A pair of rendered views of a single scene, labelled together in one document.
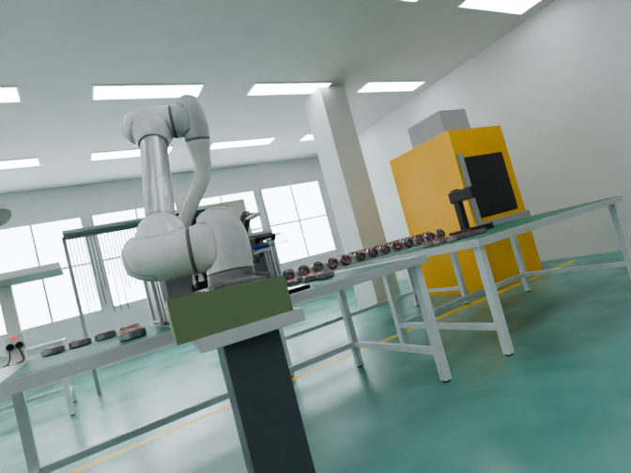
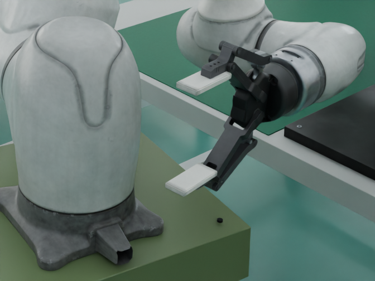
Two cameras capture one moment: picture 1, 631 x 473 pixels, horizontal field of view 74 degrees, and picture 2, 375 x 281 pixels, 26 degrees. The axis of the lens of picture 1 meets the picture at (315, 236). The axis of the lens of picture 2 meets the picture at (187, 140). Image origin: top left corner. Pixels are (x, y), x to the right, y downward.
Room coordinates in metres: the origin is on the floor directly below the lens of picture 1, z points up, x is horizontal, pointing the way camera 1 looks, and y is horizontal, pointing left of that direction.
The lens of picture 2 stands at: (1.34, -0.63, 1.49)
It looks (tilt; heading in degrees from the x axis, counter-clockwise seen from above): 29 degrees down; 78
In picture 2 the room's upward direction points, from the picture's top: straight up
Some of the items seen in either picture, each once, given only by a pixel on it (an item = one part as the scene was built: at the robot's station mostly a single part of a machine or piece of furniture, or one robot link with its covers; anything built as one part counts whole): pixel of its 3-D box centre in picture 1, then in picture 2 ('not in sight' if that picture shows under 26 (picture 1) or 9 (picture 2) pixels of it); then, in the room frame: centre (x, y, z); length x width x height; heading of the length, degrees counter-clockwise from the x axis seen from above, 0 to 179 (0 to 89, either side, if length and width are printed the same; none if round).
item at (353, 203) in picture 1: (351, 197); not in sight; (6.28, -0.68, 1.65); 0.50 x 0.45 x 3.30; 30
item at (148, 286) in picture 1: (152, 297); not in sight; (2.32, 0.96, 0.91); 0.28 x 0.03 x 0.32; 30
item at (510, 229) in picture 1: (508, 271); not in sight; (3.50, -1.48, 0.37); 1.85 x 1.10 x 0.75; 120
